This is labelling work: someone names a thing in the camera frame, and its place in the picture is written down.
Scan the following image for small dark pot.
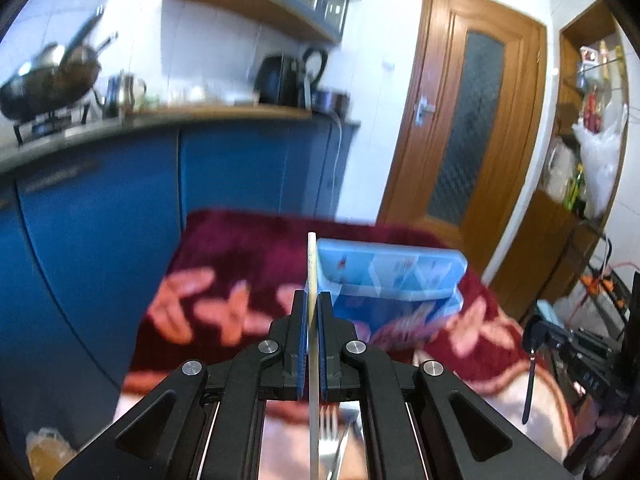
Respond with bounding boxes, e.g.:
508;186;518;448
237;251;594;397
311;89;350;119

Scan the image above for gas stove burner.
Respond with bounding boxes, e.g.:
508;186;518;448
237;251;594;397
13;101;91;145

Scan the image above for black camera tripod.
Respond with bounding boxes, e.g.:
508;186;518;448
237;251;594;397
520;271;640;426

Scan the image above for dark steel wok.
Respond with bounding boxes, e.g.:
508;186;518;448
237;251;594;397
1;6;117;122

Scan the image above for blue lower kitchen cabinets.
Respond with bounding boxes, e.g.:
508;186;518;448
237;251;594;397
1;116;358;466

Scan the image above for silver door handle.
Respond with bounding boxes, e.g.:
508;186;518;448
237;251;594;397
414;96;436;127

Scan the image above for orange plastic bag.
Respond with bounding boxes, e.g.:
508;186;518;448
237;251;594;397
26;428;77;480

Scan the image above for silver metal fork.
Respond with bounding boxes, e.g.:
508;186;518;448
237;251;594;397
318;404;341;480

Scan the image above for pale wooden chopstick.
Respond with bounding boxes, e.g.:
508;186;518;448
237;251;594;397
307;232;320;480

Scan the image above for dark red floral tablecloth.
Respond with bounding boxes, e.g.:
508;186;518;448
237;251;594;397
117;210;575;460

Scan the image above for clear blue plastic organizer box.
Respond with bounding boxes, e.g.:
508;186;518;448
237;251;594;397
318;238;468;350

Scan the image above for white plastic bag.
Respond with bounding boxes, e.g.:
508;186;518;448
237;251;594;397
572;104;628;220

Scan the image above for black toaster appliance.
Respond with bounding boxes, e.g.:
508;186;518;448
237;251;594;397
254;54;299;107

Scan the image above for black electric kettle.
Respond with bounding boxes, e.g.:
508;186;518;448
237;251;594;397
298;47;329;110

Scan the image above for silver metal teapot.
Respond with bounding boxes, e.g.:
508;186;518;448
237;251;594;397
92;72;146;119

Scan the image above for wooden storage shelf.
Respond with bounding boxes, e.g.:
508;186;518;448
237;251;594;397
490;0;629;321

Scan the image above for brown wooden door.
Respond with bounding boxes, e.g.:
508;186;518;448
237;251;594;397
378;0;547;272

